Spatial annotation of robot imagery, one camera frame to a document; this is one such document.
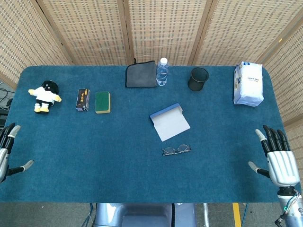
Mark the white tissue pack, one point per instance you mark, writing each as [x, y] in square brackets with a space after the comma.
[248, 87]

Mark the black eyeglasses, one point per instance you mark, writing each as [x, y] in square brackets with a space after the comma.
[169, 150]

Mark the green yellow sponge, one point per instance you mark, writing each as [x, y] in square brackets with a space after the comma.
[102, 102]

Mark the clear plastic water bottle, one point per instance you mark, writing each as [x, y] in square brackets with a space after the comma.
[162, 73]

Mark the small dark printed box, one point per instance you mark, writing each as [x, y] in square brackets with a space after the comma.
[82, 100]

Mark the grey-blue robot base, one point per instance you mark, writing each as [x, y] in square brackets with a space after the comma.
[142, 215]

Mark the woven bamboo folding screen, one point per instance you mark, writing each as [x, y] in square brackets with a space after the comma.
[165, 28]

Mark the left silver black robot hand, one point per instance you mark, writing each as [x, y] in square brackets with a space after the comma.
[4, 156]

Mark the black white penguin plush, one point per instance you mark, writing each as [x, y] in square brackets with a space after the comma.
[43, 94]

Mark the blue glasses case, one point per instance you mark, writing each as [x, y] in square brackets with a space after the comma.
[169, 125]

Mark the blue felt table mat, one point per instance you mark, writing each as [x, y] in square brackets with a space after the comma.
[94, 153]

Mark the folded grey cloth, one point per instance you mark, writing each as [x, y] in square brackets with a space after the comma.
[140, 75]

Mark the black mesh pen cup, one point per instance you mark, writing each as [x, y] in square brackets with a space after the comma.
[197, 81]

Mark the white metal table leg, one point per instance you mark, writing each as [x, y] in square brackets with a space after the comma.
[206, 215]

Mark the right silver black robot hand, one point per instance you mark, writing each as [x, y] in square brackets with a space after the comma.
[282, 165]

